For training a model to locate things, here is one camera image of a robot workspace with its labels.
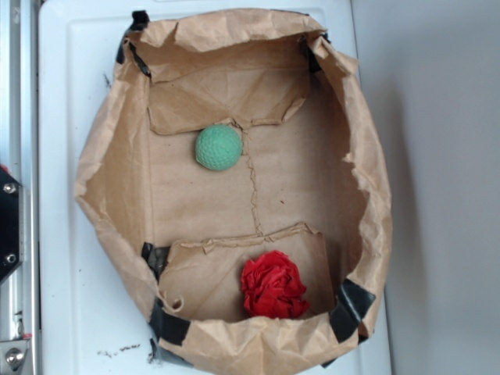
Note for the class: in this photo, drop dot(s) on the red paper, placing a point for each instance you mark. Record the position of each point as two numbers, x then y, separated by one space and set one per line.
272 287

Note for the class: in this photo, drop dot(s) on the aluminium frame rail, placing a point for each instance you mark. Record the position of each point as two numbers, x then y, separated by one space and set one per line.
20 327

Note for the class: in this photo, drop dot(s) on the brown paper lined box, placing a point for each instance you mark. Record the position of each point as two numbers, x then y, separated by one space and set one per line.
311 183

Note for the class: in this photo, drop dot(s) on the black bracket with screws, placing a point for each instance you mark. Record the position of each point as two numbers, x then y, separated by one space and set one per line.
11 224

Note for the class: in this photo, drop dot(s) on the green textured ball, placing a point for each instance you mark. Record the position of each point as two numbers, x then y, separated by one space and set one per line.
218 147

